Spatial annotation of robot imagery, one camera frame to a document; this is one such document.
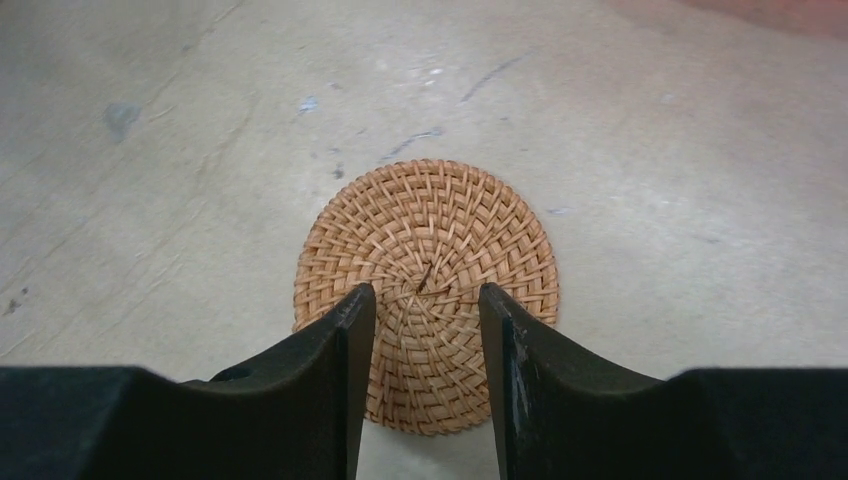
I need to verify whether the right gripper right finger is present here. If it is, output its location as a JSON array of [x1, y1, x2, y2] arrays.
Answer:
[[478, 283, 847, 479]]

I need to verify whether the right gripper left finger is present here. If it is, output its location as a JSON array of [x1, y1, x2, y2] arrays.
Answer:
[[1, 283, 376, 479]]

